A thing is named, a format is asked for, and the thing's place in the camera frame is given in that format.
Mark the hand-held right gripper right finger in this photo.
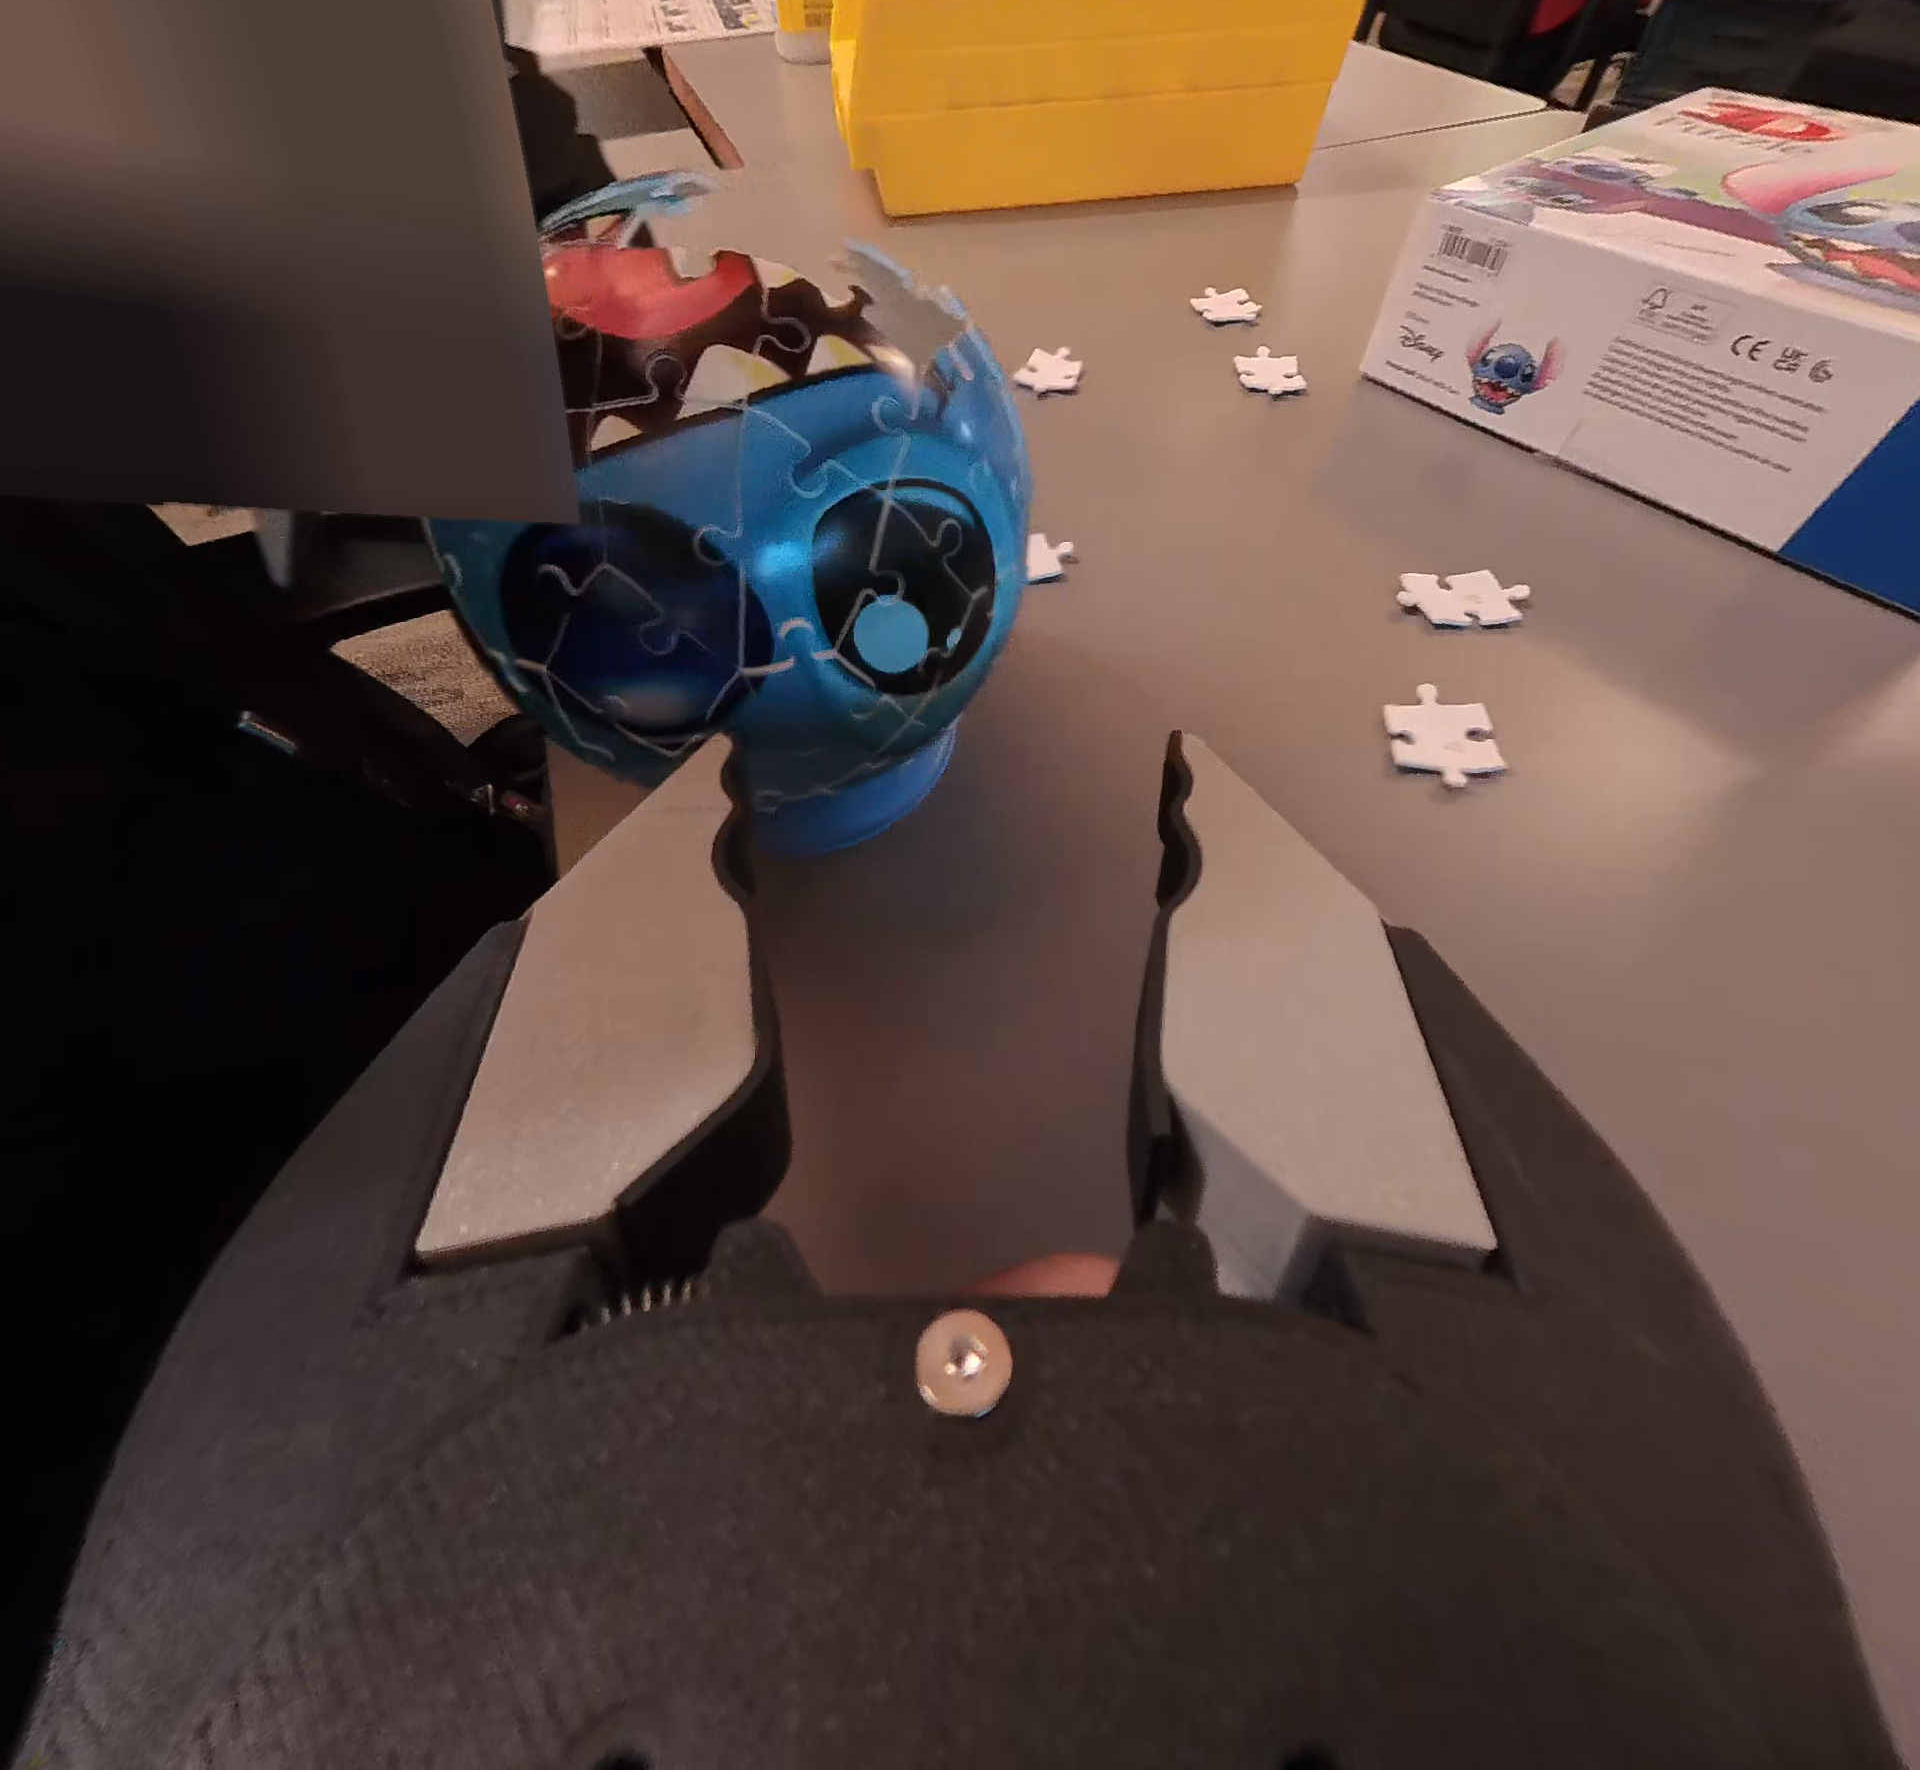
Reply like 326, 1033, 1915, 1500
1128, 728, 1503, 1299

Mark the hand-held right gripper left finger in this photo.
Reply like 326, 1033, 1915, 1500
412, 735, 796, 1269

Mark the blue puzzle ball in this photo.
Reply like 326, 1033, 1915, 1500
425, 171, 1038, 860

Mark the cartoon printed puzzle box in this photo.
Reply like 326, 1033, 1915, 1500
1357, 87, 1920, 619

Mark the person's dark clothing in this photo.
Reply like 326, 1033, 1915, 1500
0, 496, 557, 1651

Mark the yellow plastic bin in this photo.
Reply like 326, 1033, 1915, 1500
828, 0, 1389, 218

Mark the printed paper sheet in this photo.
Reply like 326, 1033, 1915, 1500
526, 0, 783, 65

